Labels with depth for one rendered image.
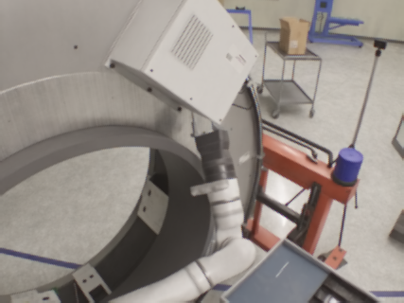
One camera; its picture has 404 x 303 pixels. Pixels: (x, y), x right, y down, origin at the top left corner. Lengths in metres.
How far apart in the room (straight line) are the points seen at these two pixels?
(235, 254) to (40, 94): 0.49
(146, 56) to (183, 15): 0.09
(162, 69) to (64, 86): 0.17
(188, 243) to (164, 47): 0.75
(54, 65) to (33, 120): 0.10
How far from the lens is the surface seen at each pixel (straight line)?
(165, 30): 0.49
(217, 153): 0.68
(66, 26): 0.53
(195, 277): 0.67
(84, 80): 0.56
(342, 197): 1.49
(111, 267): 1.44
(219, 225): 0.69
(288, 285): 1.41
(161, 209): 1.20
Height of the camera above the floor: 1.83
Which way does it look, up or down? 32 degrees down
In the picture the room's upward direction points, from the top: straight up
